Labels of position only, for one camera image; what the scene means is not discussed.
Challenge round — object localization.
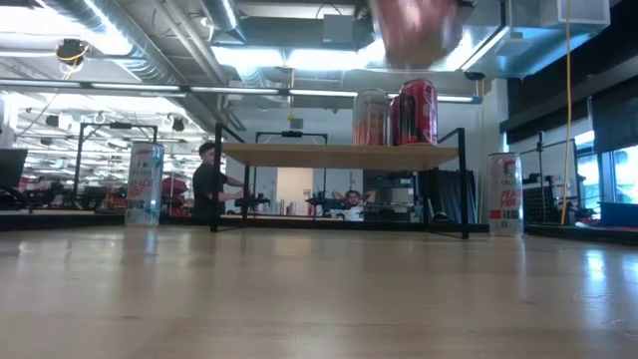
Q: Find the grey ceiling box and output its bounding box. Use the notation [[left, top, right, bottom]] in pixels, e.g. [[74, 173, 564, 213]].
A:
[[321, 13, 375, 51]]

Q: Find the silver ventilation duct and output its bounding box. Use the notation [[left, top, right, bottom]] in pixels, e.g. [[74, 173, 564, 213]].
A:
[[198, 0, 245, 41], [39, 0, 225, 131]]

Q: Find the long ceiling light strip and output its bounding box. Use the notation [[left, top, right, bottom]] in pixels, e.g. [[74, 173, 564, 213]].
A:
[[0, 77, 483, 106]]

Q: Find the black metal table frame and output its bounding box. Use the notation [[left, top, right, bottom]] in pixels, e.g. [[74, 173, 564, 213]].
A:
[[0, 211, 638, 246]]

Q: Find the red background object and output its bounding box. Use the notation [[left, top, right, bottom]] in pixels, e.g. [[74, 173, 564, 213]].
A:
[[159, 177, 190, 216]]

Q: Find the pink red white can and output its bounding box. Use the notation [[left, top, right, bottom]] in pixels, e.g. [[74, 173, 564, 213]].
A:
[[368, 0, 463, 71]]

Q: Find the black ceiling cable reel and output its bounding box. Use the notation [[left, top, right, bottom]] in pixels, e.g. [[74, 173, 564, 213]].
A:
[[54, 38, 91, 69]]

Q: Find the black pegboard cart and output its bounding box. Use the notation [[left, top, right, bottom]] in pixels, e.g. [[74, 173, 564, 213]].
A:
[[520, 132, 564, 225]]

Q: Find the dark blue bin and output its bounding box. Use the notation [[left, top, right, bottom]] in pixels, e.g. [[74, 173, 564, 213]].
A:
[[599, 200, 638, 229]]

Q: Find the wooden shelf black metal frame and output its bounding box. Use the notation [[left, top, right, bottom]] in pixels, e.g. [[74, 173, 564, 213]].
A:
[[208, 122, 471, 240]]

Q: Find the black curtain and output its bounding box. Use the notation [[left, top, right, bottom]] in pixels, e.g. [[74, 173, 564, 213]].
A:
[[418, 169, 479, 224]]

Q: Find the red white soda can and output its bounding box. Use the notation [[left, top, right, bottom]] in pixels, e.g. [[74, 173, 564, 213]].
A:
[[397, 78, 440, 147]]

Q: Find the tall white peach vibe can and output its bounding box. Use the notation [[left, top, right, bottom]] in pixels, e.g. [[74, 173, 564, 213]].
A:
[[486, 152, 524, 237], [124, 142, 165, 228]]

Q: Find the silver can red print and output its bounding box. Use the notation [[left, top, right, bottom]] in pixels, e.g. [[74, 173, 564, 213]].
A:
[[352, 88, 392, 148]]

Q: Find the white ceiling box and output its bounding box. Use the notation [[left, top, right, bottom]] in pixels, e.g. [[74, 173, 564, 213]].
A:
[[540, 0, 612, 29]]

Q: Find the black background rig frame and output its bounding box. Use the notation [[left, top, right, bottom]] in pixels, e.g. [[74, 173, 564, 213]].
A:
[[253, 130, 330, 215], [72, 121, 160, 210]]

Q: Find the person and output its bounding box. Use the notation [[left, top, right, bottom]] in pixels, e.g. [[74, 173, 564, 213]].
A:
[[191, 141, 245, 223], [329, 188, 376, 222]]

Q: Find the yellow hanging cable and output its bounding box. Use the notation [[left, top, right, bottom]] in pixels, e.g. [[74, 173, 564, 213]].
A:
[[560, 0, 573, 225]]

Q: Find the black background monitor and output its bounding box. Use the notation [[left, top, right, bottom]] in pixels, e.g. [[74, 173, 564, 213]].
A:
[[0, 148, 30, 190]]

